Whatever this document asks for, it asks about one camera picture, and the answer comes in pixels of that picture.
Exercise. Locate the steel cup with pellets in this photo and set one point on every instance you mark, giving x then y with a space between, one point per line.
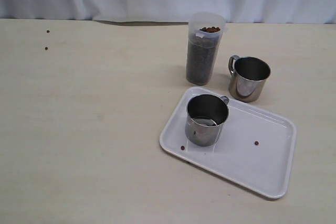
247 77
206 115

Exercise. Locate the translucent plastic tall container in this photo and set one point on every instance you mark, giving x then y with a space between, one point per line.
205 31

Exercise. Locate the white rectangular plastic tray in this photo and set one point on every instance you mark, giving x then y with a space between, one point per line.
264 169

